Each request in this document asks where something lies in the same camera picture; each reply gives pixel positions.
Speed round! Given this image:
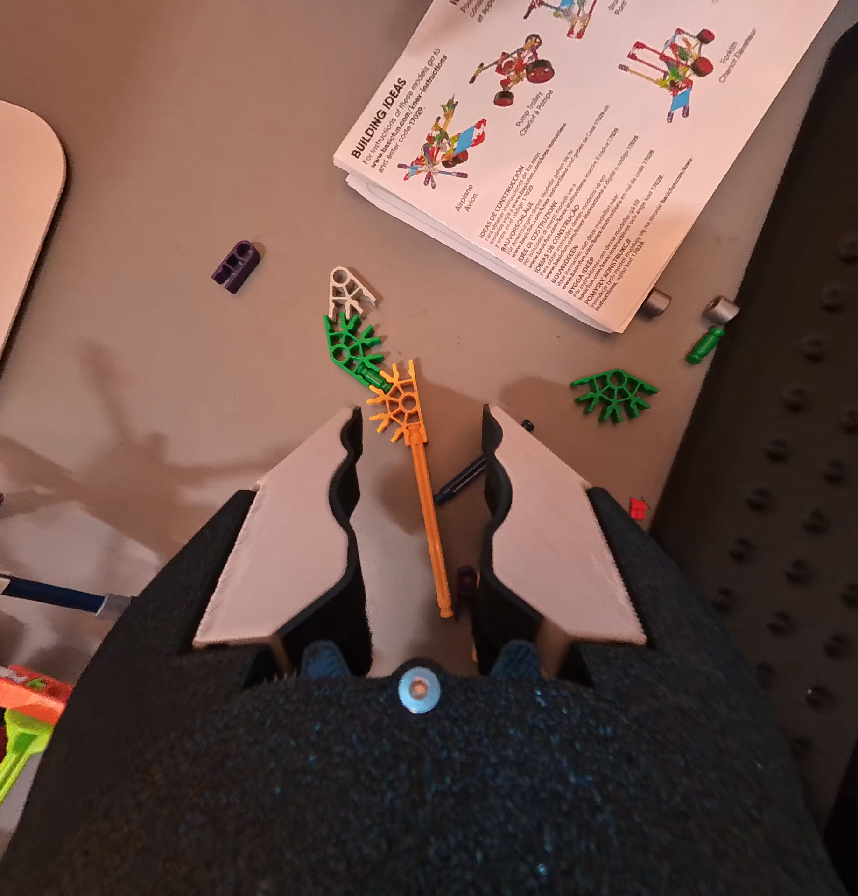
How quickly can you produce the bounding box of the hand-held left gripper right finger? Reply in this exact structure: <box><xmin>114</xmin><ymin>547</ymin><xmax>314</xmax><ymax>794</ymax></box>
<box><xmin>473</xmin><ymin>402</ymin><xmax>648</xmax><ymax>646</ymax></box>

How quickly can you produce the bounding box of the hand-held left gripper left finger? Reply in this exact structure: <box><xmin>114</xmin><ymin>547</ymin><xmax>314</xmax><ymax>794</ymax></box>
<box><xmin>193</xmin><ymin>405</ymin><xmax>374</xmax><ymax>648</ymax></box>

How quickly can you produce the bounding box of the orange rod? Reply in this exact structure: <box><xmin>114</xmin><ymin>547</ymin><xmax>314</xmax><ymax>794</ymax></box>
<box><xmin>409</xmin><ymin>423</ymin><xmax>454</xmax><ymax>620</ymax></box>

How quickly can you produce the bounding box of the green fan connector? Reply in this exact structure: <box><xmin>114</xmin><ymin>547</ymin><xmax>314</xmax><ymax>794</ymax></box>
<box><xmin>323</xmin><ymin>312</ymin><xmax>385</xmax><ymax>372</ymax></box>
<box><xmin>569</xmin><ymin>368</ymin><xmax>660</xmax><ymax>425</ymax></box>

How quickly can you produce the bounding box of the pale grey small connector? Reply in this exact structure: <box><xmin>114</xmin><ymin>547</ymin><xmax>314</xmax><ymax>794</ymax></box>
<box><xmin>326</xmin><ymin>266</ymin><xmax>378</xmax><ymax>316</ymax></box>

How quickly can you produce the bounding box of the white instruction booklet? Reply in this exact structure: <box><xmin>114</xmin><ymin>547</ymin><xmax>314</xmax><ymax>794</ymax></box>
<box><xmin>333</xmin><ymin>0</ymin><xmax>843</xmax><ymax>335</ymax></box>

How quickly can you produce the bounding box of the dark blue rod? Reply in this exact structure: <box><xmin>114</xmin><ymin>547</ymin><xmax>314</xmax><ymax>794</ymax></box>
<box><xmin>432</xmin><ymin>419</ymin><xmax>536</xmax><ymax>506</ymax></box>

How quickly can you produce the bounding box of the colourful construction toy model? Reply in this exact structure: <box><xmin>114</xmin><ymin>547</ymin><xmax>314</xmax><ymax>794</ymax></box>
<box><xmin>0</xmin><ymin>485</ymin><xmax>134</xmax><ymax>851</ymax></box>

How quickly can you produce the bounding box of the white metal stand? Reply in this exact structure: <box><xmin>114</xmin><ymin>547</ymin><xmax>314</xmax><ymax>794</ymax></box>
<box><xmin>0</xmin><ymin>93</ymin><xmax>68</xmax><ymax>414</ymax></box>

